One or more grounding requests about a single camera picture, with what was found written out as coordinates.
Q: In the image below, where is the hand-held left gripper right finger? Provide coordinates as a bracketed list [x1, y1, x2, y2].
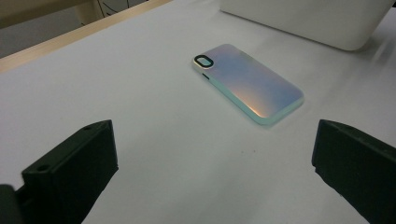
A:
[311, 119, 396, 224]

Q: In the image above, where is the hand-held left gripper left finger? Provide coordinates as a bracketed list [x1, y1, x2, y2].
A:
[13, 119, 120, 224]

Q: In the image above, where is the white plastic bin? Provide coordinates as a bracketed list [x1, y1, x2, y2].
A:
[219, 0, 396, 51]

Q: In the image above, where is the white board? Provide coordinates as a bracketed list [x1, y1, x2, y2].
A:
[0, 0, 396, 224]

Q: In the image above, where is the wooden table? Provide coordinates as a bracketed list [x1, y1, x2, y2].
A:
[0, 0, 174, 75]

